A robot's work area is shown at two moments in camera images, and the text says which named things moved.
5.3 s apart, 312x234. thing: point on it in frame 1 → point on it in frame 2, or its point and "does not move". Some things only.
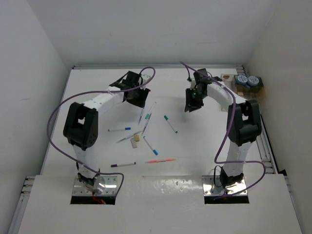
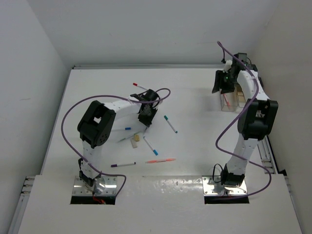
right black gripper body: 194,98 → 224,81
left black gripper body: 138,96 → 147,117
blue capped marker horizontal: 125,128 does not move
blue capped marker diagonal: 154,150 does not move
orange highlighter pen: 160,161 does not move
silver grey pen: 129,136 does not move
